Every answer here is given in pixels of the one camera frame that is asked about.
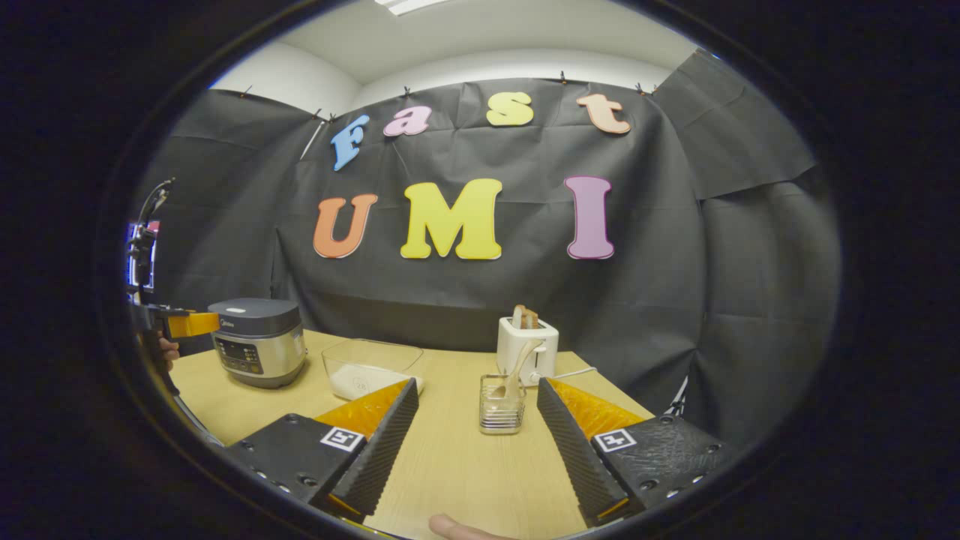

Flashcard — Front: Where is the wooden spoon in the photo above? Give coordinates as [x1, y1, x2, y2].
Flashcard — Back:
[491, 339, 545, 402]

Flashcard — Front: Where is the clear plastic container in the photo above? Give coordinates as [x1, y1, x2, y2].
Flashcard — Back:
[322, 339, 425, 402]

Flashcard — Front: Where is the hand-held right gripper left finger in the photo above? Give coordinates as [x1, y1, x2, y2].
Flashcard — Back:
[225, 377, 421, 524]

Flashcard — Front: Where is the grey rice cooker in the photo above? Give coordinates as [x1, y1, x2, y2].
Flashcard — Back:
[208, 298, 308, 389]

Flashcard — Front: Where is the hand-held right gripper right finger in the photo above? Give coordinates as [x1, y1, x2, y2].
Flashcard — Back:
[536, 377, 740, 528]

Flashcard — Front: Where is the white toaster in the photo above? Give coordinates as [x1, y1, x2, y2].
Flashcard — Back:
[496, 316, 560, 387]

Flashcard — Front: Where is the ceiling light panel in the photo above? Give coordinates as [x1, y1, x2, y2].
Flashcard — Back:
[375, 0, 451, 16]

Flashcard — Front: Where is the clear chopstick holder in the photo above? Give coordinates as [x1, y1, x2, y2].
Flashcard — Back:
[479, 374, 527, 436]

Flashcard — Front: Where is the white rice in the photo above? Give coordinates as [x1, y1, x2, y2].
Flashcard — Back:
[330, 365, 425, 401]

